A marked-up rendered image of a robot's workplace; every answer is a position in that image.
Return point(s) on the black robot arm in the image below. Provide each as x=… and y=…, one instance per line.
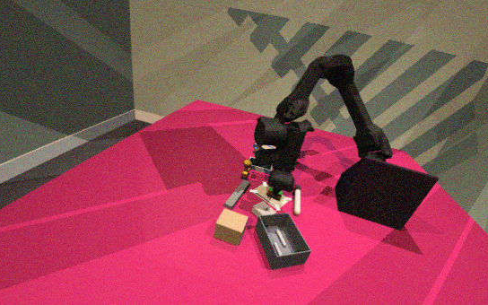
x=339, y=71

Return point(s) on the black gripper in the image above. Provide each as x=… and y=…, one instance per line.
x=281, y=178

